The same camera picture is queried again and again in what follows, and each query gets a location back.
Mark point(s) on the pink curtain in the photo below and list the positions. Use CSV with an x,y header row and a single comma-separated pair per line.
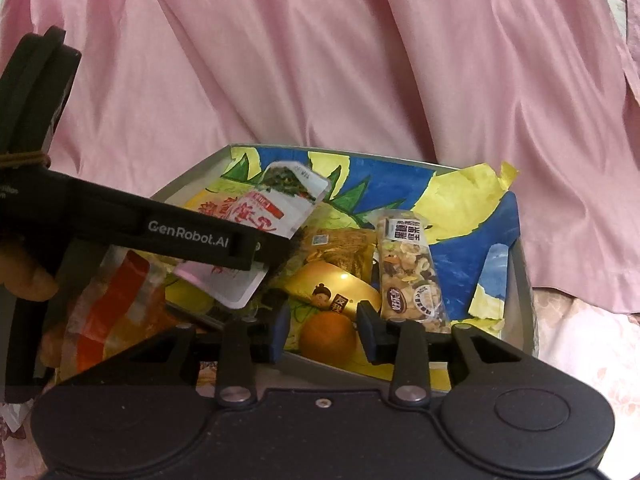
x,y
547,85

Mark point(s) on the clear mixed nut bar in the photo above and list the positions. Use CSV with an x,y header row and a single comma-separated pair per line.
x,y
409,285

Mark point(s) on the person's left hand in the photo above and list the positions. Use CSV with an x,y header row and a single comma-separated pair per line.
x,y
22,278

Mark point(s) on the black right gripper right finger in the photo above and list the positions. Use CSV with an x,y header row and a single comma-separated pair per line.
x,y
411,350

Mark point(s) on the orange red snack bag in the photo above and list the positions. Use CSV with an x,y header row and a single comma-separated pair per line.
x,y
123,304

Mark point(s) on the small orange mandarin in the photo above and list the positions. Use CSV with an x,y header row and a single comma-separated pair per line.
x,y
328,337

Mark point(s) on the gold wrapped snack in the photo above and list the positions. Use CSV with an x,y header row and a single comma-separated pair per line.
x,y
330,288

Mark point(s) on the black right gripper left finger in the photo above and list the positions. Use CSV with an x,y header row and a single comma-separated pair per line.
x,y
238,341

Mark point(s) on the white green snack pouch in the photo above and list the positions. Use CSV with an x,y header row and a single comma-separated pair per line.
x,y
279,203

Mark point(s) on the grey tray with painted lining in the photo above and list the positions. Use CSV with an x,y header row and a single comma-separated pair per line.
x,y
473,218

